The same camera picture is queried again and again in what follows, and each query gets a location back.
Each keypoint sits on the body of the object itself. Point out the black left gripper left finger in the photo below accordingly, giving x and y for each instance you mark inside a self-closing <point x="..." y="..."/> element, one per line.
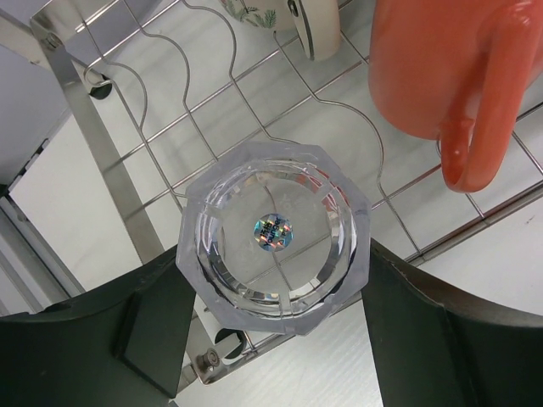
<point x="120" y="344"/>

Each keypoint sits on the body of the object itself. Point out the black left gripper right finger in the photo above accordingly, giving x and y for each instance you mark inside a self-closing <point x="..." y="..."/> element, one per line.
<point x="434" y="344"/>

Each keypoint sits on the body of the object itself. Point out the clear glass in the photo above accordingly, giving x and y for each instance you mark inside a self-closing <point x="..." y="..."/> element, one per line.
<point x="274" y="238"/>

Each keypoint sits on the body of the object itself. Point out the orange mug white inside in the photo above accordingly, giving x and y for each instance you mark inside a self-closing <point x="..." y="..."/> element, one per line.
<point x="455" y="72"/>

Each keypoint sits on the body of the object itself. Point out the floral mug green inside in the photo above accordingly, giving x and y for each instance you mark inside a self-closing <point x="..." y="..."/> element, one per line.
<point x="316" y="22"/>

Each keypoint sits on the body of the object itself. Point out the stainless steel dish rack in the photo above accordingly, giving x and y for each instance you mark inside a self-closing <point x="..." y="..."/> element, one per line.
<point x="191" y="87"/>

